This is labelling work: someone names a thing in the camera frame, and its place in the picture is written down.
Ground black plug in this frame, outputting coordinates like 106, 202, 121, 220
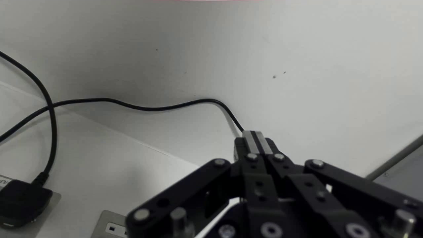
0, 179, 53, 229

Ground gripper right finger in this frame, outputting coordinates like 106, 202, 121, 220
254, 131, 423, 238

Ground black plug cable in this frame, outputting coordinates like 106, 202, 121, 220
0, 50, 58, 185

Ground silver wall socket plate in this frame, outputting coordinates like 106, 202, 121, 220
0, 175, 62, 238
91, 210, 130, 238

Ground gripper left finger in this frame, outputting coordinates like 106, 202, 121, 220
126, 131, 288, 238

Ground long black cable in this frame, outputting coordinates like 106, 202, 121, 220
0, 98, 245, 144

